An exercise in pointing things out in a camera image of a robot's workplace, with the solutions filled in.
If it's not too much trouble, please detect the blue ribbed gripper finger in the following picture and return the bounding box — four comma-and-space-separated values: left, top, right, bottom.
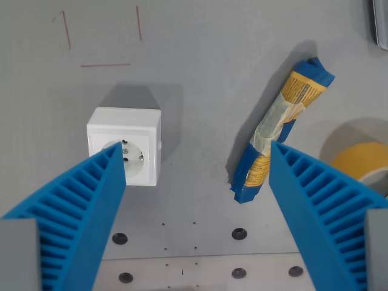
269, 139, 388, 291
0, 141, 127, 291

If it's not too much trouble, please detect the blue and yellow bag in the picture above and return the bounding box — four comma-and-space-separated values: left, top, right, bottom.
229, 56, 336, 204

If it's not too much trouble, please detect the yellow tape roll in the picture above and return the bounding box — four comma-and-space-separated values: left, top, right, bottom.
329, 141, 388, 198

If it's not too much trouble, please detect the white wall socket box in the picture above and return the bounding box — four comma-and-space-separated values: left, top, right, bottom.
86, 106, 162, 187

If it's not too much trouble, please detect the grey metal frame edge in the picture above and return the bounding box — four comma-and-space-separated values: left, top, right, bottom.
372, 0, 388, 51

